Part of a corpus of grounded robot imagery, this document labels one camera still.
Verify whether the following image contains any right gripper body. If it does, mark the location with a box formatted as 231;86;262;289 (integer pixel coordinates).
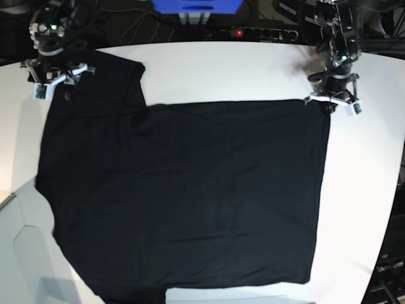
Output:
20;53;95;86

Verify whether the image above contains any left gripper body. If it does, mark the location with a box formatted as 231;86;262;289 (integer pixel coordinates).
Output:
304;71;359;106

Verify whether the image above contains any black T-shirt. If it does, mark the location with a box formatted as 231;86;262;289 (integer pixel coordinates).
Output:
35;51;330;303

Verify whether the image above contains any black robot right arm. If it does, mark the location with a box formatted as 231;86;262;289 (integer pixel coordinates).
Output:
20;1;96;101

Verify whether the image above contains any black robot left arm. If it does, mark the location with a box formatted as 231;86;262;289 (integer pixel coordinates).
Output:
304;1;363;117

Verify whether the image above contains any black power strip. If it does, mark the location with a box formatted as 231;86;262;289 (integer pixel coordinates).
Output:
220;27;299;43

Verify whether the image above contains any blue plastic box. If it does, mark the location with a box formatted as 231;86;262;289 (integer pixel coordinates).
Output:
151;0;244;15

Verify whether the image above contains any black equipment case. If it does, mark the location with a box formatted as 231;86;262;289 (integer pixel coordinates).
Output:
362;214;404;303

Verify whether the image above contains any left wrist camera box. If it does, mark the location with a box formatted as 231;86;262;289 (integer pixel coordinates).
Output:
345;99;364;117

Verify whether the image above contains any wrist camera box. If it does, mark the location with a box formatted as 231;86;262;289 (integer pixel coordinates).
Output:
345;99;364;117
33;83;53;101

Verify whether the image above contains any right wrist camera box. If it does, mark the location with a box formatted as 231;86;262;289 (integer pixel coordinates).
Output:
33;83;53;101

